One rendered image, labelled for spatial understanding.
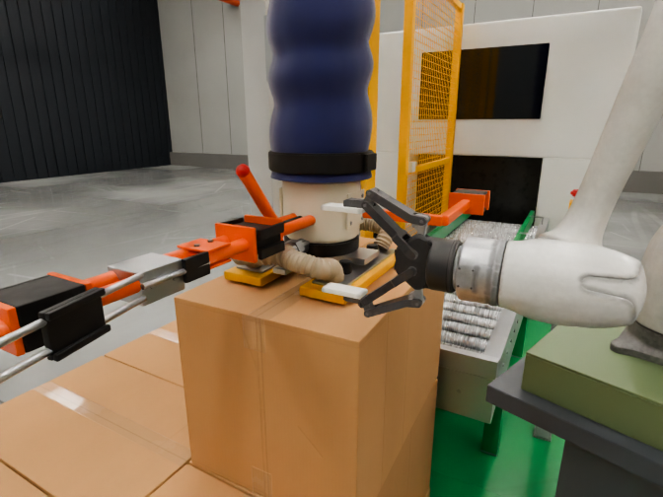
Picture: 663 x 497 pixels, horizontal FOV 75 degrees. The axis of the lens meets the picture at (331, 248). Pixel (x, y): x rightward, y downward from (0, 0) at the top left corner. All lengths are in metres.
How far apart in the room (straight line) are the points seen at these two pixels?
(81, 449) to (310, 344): 0.69
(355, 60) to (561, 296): 0.55
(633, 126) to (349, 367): 0.52
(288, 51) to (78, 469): 0.98
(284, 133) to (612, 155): 0.54
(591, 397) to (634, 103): 0.52
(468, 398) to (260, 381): 0.78
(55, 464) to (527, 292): 1.04
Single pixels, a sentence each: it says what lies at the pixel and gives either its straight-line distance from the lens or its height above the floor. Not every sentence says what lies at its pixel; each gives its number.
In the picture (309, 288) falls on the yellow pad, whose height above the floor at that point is 0.97.
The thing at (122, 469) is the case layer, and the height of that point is 0.54.
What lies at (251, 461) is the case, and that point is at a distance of 0.98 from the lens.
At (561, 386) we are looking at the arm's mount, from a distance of 0.96.
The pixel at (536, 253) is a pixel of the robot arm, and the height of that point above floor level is 1.12.
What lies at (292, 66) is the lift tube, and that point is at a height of 1.37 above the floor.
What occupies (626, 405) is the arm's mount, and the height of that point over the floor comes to 0.81.
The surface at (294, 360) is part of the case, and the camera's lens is 0.77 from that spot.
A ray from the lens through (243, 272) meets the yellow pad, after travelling 0.93.
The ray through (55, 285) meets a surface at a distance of 0.55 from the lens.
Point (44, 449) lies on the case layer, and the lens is 1.29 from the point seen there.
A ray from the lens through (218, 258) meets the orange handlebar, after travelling 0.67.
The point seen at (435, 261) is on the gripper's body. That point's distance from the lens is 0.60.
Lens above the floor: 1.27
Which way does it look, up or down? 16 degrees down
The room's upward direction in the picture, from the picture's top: straight up
